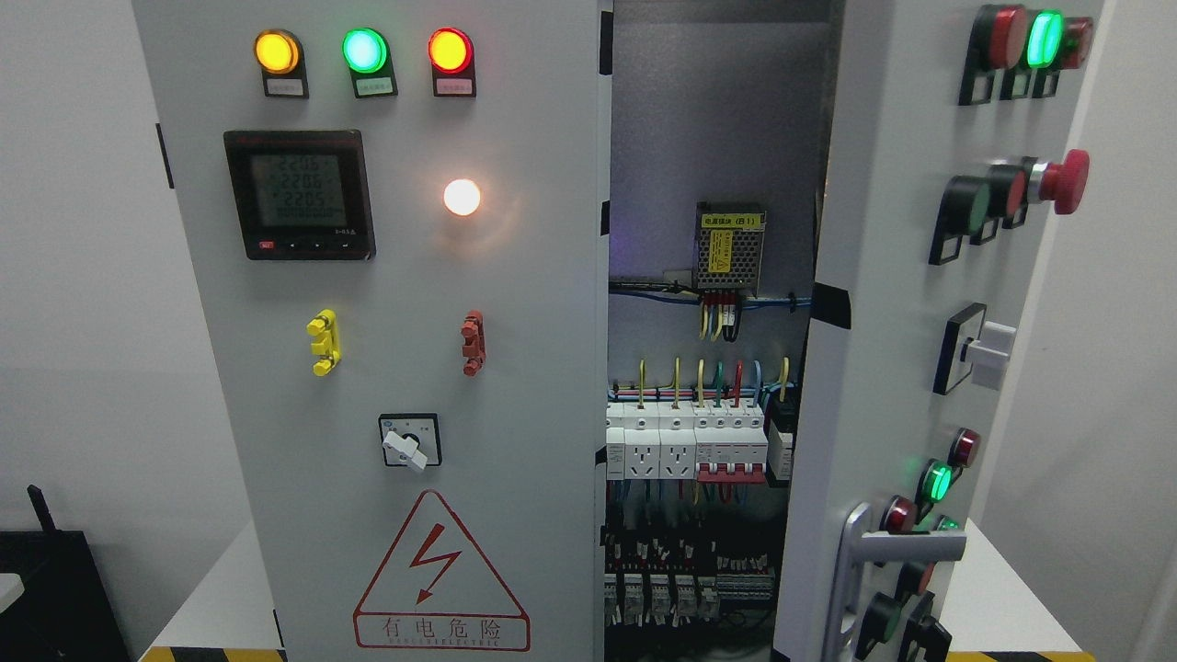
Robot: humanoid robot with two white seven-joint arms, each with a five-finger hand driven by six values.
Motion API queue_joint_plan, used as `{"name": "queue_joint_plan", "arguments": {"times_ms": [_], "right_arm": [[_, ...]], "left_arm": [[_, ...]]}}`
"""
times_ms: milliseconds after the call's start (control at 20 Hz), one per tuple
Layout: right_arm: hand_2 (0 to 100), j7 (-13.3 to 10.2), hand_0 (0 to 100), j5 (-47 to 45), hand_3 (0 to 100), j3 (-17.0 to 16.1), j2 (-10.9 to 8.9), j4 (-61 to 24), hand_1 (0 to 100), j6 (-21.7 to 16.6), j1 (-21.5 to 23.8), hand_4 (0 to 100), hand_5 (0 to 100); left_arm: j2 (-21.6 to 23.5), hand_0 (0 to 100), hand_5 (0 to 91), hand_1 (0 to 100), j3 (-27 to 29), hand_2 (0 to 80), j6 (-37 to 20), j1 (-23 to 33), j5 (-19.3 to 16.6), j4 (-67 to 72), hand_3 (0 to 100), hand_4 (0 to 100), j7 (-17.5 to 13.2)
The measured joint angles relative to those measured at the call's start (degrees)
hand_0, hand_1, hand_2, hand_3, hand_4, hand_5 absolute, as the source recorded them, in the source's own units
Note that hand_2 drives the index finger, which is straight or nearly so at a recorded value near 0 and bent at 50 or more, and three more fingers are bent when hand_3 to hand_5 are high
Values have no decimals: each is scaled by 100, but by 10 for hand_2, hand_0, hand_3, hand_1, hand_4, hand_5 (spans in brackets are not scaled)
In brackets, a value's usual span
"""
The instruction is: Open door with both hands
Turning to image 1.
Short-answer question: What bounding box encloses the black digital power meter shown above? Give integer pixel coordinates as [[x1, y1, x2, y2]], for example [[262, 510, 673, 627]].
[[222, 130, 377, 262]]

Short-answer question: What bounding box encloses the yellow indicator light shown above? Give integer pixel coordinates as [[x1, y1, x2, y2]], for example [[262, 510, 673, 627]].
[[254, 29, 302, 77]]

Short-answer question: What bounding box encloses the grey door handle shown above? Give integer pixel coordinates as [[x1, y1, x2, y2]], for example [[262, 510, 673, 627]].
[[820, 502, 966, 661]]

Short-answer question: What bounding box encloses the white rotary switch right door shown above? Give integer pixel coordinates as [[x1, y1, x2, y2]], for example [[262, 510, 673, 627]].
[[932, 302, 1017, 393]]

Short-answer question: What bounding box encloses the black white surge protector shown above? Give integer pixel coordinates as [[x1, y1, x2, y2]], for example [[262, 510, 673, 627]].
[[765, 395, 798, 486]]

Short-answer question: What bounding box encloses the green indicator light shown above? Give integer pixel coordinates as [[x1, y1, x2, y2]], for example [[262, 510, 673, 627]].
[[341, 27, 388, 74]]

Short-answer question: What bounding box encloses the white glowing indicator light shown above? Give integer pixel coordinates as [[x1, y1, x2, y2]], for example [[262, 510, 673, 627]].
[[443, 177, 483, 217]]

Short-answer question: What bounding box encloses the metal mesh power supply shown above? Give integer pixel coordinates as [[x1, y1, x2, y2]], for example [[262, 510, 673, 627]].
[[692, 201, 769, 296]]

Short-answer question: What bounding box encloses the red emergency stop button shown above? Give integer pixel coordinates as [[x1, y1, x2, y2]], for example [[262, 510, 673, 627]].
[[1022, 148, 1091, 216]]

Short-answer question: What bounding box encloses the red indicator light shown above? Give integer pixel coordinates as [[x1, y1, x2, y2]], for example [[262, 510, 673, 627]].
[[428, 27, 474, 75]]

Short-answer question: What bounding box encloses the white rotary selector switch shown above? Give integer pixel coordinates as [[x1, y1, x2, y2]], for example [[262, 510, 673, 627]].
[[378, 412, 444, 474]]

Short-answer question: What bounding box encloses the red terminal post block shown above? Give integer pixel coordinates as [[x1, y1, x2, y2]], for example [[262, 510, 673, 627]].
[[460, 310, 486, 377]]

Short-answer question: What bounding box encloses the white socket breaker row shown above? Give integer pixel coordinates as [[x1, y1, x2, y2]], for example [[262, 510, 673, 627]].
[[604, 400, 769, 485]]

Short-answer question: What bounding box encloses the yellow terminal post block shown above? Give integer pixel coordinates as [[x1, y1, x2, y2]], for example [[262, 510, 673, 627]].
[[306, 309, 341, 377]]

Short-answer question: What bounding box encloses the black box at left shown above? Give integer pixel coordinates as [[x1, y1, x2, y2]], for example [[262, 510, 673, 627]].
[[1, 485, 129, 661]]

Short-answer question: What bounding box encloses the grey cabinet door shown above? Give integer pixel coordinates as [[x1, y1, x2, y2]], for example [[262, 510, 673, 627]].
[[131, 1, 611, 661], [772, 1, 1103, 661]]

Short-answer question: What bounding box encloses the red electric warning sticker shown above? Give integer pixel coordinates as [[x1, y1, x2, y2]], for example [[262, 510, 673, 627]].
[[352, 489, 532, 651]]

